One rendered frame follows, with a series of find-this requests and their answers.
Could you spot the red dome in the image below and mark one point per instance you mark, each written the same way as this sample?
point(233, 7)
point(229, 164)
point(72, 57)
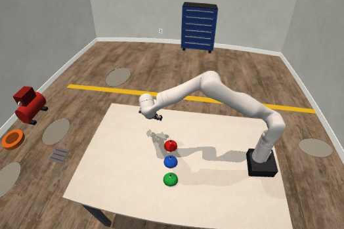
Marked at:
point(170, 145)

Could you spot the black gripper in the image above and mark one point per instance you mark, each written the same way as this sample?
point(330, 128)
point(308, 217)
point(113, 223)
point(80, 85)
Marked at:
point(159, 117)

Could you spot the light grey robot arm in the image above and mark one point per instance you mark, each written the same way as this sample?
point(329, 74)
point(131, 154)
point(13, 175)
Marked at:
point(211, 86)

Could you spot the green dome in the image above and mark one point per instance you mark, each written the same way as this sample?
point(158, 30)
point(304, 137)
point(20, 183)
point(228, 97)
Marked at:
point(170, 180)

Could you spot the blue bell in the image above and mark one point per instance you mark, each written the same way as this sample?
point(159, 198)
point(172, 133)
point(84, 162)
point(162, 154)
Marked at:
point(170, 161)

